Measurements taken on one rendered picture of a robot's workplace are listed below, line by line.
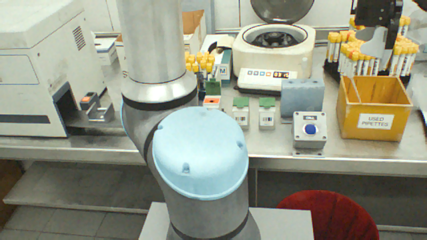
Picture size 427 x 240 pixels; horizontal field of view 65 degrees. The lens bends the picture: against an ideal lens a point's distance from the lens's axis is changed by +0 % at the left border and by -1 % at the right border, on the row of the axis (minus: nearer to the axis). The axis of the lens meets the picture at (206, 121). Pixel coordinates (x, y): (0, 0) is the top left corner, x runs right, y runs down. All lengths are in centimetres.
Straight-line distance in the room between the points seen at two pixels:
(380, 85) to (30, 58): 83
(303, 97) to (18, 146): 75
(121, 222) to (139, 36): 150
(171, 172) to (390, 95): 69
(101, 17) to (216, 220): 117
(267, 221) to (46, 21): 67
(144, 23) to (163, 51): 4
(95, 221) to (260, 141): 128
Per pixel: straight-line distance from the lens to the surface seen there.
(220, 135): 41
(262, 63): 101
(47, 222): 205
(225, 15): 135
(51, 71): 91
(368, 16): 76
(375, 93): 95
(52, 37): 92
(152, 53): 46
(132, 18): 45
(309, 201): 134
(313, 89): 86
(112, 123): 90
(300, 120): 78
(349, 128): 84
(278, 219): 61
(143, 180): 166
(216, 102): 83
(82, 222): 196
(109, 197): 164
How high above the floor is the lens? 139
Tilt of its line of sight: 35 degrees down
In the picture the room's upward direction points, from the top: 6 degrees counter-clockwise
